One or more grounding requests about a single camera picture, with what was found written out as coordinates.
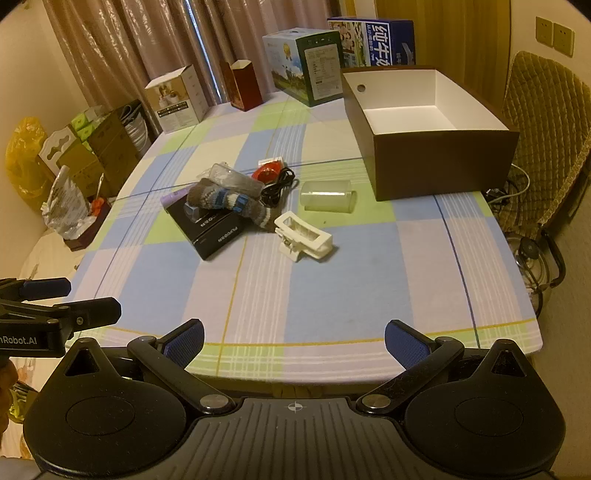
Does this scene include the yellow plastic bag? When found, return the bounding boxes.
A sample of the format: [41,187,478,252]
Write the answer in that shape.
[4,117,49,213]

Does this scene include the dark red box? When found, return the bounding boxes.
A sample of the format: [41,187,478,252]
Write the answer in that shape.
[219,59,264,112]

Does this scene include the pink patterned curtain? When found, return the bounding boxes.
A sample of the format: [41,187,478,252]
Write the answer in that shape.
[41,0,340,114]

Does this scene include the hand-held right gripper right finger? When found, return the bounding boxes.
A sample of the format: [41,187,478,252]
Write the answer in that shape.
[355,318,531,416]

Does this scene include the purple tube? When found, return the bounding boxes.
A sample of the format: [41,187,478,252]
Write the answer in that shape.
[161,187,192,207]

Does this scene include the white cable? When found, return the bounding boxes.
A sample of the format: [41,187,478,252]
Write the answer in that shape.
[489,164,532,205]

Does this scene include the white plastic clip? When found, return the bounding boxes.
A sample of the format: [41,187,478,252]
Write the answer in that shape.
[274,211,334,263]

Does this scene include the green tissue packs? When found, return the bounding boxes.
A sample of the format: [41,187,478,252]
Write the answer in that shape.
[70,107,108,140]

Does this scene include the black cable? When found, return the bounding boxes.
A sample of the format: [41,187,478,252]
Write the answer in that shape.
[259,167,296,206]

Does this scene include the white cardboard insert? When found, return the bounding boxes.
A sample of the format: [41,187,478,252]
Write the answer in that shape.
[37,129,79,177]

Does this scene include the red packet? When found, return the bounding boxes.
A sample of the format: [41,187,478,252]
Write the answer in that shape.
[252,158,285,184]

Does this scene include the black product box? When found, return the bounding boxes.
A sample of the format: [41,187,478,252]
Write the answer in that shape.
[165,200,246,260]

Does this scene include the person's left hand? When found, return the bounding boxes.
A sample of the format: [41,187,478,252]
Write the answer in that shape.
[0,360,20,432]

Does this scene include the yellow curtain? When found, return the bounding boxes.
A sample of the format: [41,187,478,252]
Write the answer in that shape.
[374,0,513,93]

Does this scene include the white product box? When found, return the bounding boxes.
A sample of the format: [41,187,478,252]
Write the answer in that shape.
[144,65,208,134]

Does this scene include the brown storage box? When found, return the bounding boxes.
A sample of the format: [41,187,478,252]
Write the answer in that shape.
[342,67,521,202]

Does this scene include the translucent measuring cup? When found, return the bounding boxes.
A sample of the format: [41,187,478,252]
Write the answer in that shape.
[300,181,358,214]

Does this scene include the brown cardboard box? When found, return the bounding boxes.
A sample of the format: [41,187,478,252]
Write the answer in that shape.
[55,99,153,199]

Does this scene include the crumpled silver bag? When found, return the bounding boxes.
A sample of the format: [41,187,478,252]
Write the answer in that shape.
[44,166,93,237]

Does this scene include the striped knit sock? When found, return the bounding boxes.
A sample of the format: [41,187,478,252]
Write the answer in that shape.
[186,178,277,229]

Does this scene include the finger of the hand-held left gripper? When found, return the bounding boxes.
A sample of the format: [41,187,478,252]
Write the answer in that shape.
[0,277,73,302]
[0,297,122,332]

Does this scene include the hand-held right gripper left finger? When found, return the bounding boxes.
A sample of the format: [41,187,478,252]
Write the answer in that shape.
[62,318,237,416]

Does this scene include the green and white carton box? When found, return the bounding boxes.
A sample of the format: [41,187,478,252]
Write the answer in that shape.
[262,28,345,108]

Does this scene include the wall socket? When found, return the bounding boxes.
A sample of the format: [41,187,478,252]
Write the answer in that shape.
[536,16,555,48]
[553,22,575,57]

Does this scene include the chair with quilted cover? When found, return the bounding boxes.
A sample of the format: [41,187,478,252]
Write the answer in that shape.
[496,51,591,319]

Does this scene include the clear bag of cotton swabs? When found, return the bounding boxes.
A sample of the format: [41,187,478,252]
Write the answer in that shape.
[209,162,264,197]

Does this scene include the checked tablecloth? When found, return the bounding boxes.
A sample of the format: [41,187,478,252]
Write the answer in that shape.
[62,90,542,386]

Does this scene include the blue milk carton box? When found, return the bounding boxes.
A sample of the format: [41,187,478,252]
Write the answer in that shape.
[327,17,416,68]

